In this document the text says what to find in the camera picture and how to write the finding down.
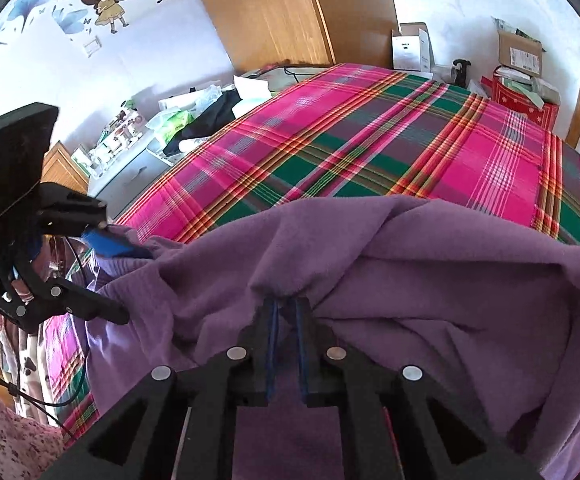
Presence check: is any purple fleece cloth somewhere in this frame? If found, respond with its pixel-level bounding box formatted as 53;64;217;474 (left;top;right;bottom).
67;195;580;480

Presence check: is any black cloth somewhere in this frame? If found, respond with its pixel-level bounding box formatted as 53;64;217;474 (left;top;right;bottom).
162;90;243;156

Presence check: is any person's left hand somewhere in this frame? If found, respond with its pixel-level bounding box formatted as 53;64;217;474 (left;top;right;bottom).
10;247;53;303

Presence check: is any white paper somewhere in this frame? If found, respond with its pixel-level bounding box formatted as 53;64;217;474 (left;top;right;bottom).
232;72;273;116

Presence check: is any wooden nightstand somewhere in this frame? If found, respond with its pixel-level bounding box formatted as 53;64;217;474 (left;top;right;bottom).
40;140;91;196

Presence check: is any black cable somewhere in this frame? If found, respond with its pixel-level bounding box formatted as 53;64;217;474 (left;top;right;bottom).
0;237;91;408

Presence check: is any pile of small printed boxes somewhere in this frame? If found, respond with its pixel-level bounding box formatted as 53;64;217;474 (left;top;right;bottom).
72;100;146;176

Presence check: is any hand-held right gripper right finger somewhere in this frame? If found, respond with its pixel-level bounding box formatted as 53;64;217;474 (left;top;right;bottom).
294;297;546;480

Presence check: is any plaid bed sheet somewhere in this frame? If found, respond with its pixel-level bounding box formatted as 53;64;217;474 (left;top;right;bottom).
40;62;580;461

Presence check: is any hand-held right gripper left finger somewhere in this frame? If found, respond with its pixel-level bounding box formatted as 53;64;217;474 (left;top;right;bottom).
40;297;283;480

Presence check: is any brown cardboard box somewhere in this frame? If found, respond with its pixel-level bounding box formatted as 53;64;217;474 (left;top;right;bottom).
495;27;543;78

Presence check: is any large blue flower wall sticker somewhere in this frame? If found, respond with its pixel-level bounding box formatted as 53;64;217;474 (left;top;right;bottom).
0;0;56;63

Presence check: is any person's floral clothing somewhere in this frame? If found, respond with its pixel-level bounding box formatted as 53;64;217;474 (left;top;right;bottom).
0;380;66;480

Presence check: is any wooden wardrobe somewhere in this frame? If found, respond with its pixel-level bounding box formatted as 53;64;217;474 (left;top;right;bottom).
182;0;401;73

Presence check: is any small black tool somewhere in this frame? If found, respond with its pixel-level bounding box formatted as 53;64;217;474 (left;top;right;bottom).
451;59;472;86

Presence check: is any white drawer cabinet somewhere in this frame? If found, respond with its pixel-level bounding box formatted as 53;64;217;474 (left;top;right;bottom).
87;135;186;216

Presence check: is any small blue flower wall sticker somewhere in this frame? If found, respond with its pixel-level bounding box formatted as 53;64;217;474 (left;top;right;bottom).
52;5;91;36

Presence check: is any green plastic bag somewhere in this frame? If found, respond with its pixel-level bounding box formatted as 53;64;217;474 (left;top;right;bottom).
145;110;196;143

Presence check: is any paw print cloth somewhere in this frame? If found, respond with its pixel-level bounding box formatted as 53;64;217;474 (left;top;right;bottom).
0;327;46;418

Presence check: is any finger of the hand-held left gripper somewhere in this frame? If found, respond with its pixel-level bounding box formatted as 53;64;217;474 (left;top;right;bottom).
37;184;154;261
0;259;131;334

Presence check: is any white cardboard box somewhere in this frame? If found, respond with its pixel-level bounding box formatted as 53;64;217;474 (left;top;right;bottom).
390;22;433;73

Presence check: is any grey packet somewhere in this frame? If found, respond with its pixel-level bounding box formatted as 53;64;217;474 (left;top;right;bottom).
530;77;558;104

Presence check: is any red box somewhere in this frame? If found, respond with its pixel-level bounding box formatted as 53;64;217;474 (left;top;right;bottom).
492;72;561;128

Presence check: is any clear plastic bag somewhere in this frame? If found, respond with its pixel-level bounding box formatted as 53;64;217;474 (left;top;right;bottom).
190;85;221;111

